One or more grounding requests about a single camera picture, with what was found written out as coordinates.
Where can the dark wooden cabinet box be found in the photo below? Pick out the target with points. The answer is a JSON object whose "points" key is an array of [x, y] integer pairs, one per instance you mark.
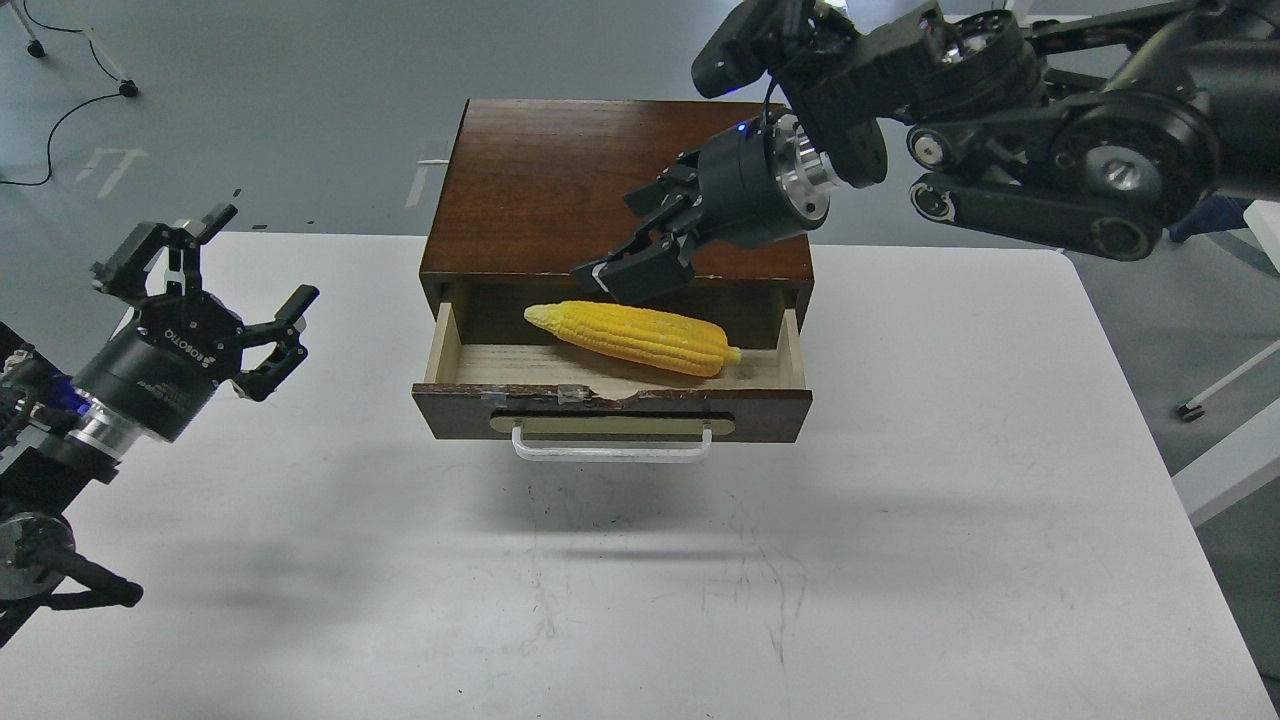
{"points": [[537, 187]]}

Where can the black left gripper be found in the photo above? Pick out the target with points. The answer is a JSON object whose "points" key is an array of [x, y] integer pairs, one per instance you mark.
{"points": [[160, 375]]}

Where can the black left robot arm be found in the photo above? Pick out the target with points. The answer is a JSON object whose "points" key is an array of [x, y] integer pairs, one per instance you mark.
{"points": [[83, 439]]}

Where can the white table leg with caster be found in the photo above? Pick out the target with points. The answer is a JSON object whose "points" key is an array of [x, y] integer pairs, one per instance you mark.
{"points": [[34, 46]]}

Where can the yellow corn cob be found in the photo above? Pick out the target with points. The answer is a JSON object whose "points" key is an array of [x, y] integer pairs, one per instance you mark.
{"points": [[650, 337]]}

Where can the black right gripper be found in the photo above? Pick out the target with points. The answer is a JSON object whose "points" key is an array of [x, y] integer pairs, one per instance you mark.
{"points": [[759, 182]]}

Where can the wooden drawer with white handle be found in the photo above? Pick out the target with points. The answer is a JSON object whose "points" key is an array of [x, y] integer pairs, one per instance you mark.
{"points": [[491, 372]]}

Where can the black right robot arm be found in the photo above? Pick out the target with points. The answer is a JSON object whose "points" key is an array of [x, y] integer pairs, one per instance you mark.
{"points": [[1093, 136]]}

